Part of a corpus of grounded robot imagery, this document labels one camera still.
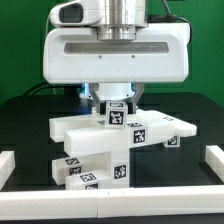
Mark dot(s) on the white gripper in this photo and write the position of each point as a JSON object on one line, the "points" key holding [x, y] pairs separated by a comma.
{"points": [[158, 54]]}

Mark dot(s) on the white tagged cube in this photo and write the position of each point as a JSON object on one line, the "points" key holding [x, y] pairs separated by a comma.
{"points": [[116, 114], [174, 142]]}

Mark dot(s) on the white chair back frame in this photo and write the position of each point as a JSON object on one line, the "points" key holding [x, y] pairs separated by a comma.
{"points": [[87, 134]]}

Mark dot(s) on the white chair seat block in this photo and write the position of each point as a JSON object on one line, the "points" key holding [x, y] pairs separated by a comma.
{"points": [[110, 168]]}

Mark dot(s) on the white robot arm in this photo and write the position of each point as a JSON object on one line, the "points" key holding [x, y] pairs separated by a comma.
{"points": [[121, 19]]}

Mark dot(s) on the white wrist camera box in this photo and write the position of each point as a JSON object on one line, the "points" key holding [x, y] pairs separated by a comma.
{"points": [[76, 13]]}

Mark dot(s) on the white right wall bar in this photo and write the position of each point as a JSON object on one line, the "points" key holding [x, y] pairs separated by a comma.
{"points": [[214, 157]]}

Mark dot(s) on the white wall bar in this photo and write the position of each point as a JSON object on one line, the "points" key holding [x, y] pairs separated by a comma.
{"points": [[107, 203], [7, 165], [214, 157]]}

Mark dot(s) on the white left wall bar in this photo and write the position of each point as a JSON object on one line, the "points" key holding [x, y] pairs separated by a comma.
{"points": [[7, 165]]}

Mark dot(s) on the white front wall bar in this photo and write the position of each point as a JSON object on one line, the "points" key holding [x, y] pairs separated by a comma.
{"points": [[107, 203]]}

